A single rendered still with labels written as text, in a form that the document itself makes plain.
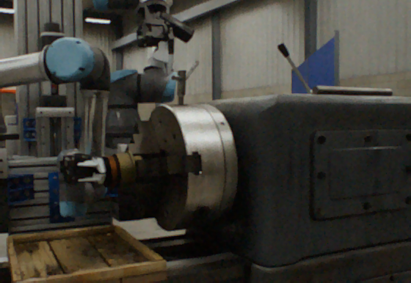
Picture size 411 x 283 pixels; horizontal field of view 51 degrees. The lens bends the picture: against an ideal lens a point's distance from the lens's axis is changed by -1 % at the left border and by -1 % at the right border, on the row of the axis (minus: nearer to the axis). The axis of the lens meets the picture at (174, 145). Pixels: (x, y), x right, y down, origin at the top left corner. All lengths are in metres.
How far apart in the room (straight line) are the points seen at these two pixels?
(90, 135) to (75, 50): 0.28
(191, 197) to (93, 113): 0.52
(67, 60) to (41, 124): 0.49
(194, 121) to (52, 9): 0.97
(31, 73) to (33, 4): 0.55
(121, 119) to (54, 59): 0.46
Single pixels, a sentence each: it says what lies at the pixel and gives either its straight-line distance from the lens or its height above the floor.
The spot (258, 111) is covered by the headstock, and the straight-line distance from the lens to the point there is 0.97.
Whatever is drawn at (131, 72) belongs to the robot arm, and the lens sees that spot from 1.62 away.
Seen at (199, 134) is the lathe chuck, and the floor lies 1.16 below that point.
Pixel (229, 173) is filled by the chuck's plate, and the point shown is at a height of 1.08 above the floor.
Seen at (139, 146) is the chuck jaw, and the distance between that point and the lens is 1.06.
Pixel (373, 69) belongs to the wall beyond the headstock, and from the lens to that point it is 12.82.
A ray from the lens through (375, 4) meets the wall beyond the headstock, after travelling 13.08.
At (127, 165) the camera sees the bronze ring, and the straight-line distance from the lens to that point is 1.00.
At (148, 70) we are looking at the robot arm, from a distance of 1.63.
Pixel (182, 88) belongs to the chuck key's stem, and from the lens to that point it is 1.05.
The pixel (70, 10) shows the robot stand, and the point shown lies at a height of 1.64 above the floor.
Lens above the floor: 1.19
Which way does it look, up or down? 3 degrees down
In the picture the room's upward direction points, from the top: 1 degrees counter-clockwise
